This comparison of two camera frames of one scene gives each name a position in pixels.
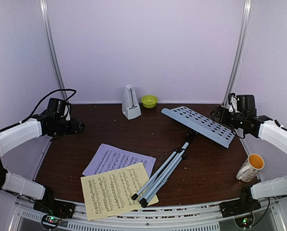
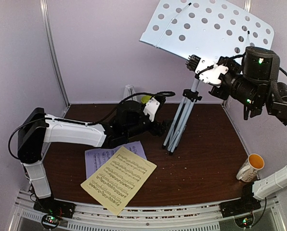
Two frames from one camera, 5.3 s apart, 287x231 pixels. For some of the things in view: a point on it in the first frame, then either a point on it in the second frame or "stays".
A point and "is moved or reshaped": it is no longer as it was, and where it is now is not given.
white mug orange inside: x=254 y=163 stays
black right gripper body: x=230 y=121 → x=224 y=59
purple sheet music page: x=109 y=157 → x=95 y=158
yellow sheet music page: x=109 y=192 is moved or reshaped
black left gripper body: x=72 y=129 → x=135 y=130
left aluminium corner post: x=46 y=17 stays
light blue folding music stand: x=195 y=123 → x=212 y=29
